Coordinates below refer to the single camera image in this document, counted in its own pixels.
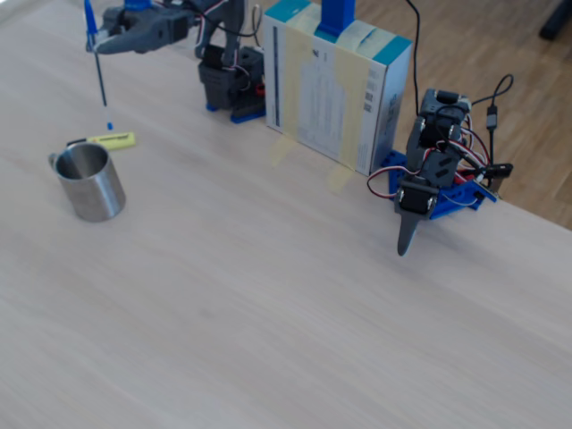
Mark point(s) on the grey gripper without camera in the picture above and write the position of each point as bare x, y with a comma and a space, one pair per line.
417, 200

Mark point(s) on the grey gripper with camera mount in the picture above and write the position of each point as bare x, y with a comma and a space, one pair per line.
144, 35

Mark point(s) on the blue ballpoint pen with cap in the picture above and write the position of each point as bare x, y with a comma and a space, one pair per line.
101, 76

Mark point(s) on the yellow highlighter with black cap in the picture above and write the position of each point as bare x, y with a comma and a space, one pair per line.
118, 140

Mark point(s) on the motor controller board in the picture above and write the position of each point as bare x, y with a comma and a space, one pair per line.
498, 170

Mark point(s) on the white and teal cardboard box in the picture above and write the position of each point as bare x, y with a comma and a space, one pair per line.
393, 111

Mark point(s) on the yellow masking tape strip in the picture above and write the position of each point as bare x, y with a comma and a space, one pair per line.
292, 89
353, 111

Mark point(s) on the black chair foot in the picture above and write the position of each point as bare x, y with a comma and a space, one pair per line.
558, 22

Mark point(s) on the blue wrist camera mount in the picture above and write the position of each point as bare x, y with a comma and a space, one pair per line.
136, 5

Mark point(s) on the blue perforated arm base plate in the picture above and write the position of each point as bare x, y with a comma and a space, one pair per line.
451, 201

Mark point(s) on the grey robot arm without camera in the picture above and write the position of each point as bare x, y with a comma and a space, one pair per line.
440, 167

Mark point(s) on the grey robot arm with camera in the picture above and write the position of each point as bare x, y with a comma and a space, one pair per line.
219, 80

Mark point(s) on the blue small arm base plate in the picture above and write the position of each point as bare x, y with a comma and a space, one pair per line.
246, 117

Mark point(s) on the blue camera stand pole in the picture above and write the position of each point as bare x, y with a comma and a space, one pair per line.
335, 18

